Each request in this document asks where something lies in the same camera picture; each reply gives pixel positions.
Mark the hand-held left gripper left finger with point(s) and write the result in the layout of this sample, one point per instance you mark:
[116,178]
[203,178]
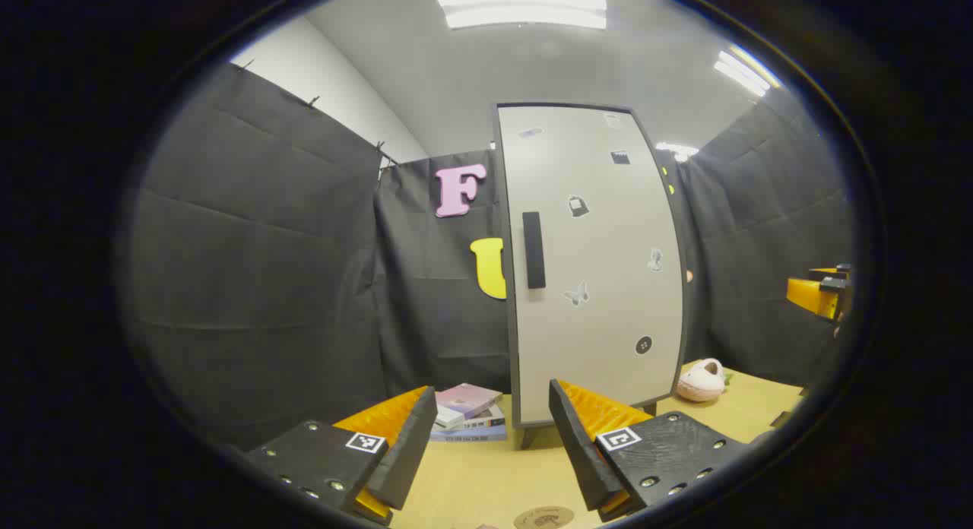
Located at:
[410,453]

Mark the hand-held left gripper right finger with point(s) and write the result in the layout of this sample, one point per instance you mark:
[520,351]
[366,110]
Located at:
[581,453]

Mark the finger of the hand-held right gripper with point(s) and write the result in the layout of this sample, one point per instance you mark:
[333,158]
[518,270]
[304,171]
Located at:
[809,295]

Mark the brown round coaster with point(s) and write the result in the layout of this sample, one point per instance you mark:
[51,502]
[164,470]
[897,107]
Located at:
[543,518]

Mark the grey cabinet door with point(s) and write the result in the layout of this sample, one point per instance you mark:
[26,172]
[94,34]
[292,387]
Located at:
[600,240]

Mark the white book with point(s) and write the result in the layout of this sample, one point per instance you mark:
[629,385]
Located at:
[447,417]

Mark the blue book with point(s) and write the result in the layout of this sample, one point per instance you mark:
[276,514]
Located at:
[471,436]

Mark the pink book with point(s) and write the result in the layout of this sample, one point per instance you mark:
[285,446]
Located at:
[470,398]

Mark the grey book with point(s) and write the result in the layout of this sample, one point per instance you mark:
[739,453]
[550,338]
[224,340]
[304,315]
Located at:
[490,419]

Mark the pink plush toy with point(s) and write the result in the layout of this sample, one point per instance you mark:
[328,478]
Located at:
[699,384]

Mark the ceiling light panel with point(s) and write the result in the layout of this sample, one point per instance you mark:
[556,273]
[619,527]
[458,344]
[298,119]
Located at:
[524,8]
[745,73]
[676,150]

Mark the black backdrop cloth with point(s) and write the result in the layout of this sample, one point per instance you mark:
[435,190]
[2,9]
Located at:
[258,286]

